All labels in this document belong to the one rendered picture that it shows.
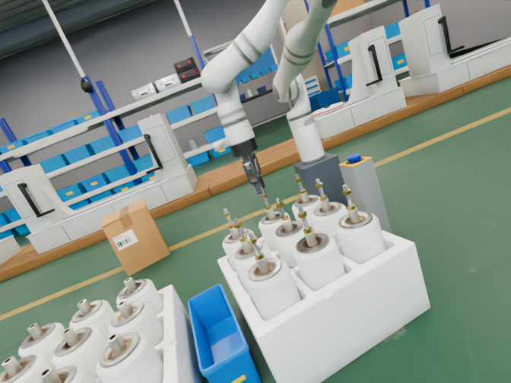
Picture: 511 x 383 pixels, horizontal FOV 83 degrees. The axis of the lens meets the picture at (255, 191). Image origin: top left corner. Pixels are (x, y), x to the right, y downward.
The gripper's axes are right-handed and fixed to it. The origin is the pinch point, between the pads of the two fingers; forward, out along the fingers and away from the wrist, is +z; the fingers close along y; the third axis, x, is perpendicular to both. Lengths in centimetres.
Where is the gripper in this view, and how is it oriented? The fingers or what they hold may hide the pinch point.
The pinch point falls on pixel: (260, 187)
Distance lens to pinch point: 83.1
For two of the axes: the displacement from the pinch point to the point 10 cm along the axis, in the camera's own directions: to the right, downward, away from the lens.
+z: 3.5, 9.0, 2.6
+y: 0.7, -3.0, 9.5
